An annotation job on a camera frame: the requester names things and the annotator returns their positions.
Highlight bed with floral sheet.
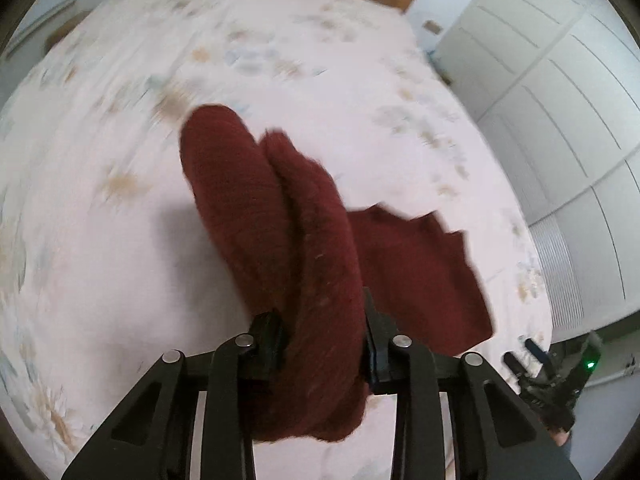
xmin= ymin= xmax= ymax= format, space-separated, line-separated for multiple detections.
xmin=0 ymin=0 xmax=555 ymax=480

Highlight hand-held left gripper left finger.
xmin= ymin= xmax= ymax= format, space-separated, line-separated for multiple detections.
xmin=61 ymin=311 xmax=289 ymax=480

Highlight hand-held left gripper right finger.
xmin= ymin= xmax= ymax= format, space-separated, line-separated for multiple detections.
xmin=361 ymin=287 xmax=583 ymax=480

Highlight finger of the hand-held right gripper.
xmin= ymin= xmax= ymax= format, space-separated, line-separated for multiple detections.
xmin=503 ymin=352 xmax=528 ymax=386
xmin=523 ymin=338 xmax=550 ymax=365

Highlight dark red knit sweater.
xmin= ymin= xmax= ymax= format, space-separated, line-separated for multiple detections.
xmin=179 ymin=105 xmax=496 ymax=445

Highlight white wardrobe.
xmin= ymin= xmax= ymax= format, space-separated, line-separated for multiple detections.
xmin=435 ymin=0 xmax=640 ymax=333

